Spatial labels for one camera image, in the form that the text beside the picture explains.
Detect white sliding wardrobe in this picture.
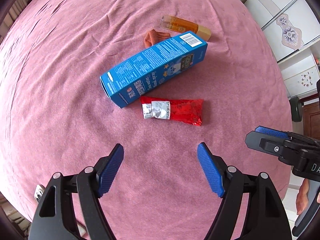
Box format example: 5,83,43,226
245,0,319,98

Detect small orange sock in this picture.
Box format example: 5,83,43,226
144,29,171,48

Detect amber perfume bottle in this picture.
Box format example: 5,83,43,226
161,15,212,41

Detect blue carton box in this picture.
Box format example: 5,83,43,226
100,31,208,108

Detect red foil snack packet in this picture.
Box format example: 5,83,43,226
140,96,204,126

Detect pink bed sheet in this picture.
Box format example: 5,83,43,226
1,0,292,239

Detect brown wooden door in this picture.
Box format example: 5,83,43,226
303,102,320,140

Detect person's right hand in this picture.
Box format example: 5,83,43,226
296,179,309,215

